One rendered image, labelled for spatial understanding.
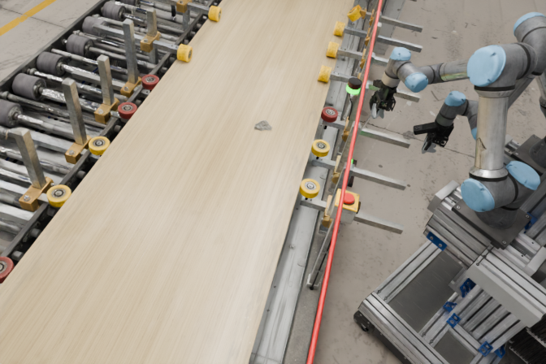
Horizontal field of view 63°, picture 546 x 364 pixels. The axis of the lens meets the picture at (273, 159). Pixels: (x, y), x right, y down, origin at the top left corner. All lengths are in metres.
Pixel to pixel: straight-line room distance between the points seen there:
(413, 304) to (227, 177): 1.23
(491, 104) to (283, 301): 1.04
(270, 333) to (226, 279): 0.34
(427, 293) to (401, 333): 0.30
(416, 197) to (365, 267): 0.74
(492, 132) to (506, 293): 0.58
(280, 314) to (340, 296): 0.86
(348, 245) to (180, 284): 1.51
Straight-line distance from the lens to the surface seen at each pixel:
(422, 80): 1.81
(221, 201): 1.73
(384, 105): 1.99
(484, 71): 1.51
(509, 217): 1.82
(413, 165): 3.49
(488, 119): 1.56
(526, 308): 1.81
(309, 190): 1.81
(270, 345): 1.77
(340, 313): 2.60
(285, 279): 1.90
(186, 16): 2.85
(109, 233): 1.66
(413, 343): 2.40
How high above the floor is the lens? 2.25
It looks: 45 degrees down
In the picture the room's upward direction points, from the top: 12 degrees clockwise
